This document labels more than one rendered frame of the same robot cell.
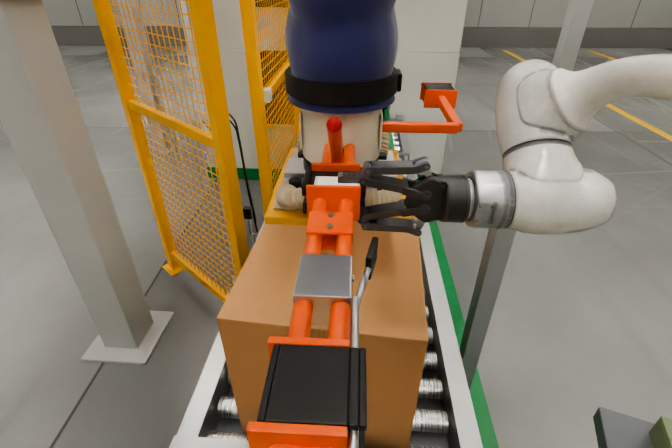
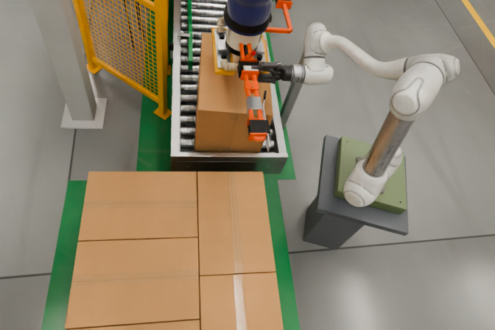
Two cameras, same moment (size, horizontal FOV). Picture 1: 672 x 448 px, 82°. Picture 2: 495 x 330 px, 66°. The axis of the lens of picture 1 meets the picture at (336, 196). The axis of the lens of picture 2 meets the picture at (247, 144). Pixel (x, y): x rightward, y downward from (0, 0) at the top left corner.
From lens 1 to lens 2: 1.27 m
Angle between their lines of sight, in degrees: 29
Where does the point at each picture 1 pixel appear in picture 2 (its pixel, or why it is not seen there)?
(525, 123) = (311, 49)
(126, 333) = (88, 112)
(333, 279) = (257, 104)
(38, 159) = (49, 17)
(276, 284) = (216, 96)
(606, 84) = (334, 44)
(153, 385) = (113, 139)
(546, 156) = (315, 62)
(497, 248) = not seen: hidden behind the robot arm
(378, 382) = not seen: hidden behind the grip
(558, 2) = not seen: outside the picture
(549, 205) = (314, 78)
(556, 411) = (320, 142)
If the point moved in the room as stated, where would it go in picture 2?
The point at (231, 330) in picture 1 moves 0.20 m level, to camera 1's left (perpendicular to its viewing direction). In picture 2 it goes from (202, 113) to (163, 114)
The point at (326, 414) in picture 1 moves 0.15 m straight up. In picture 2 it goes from (263, 131) to (270, 108)
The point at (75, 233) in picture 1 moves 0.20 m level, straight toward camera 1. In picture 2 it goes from (65, 57) to (86, 76)
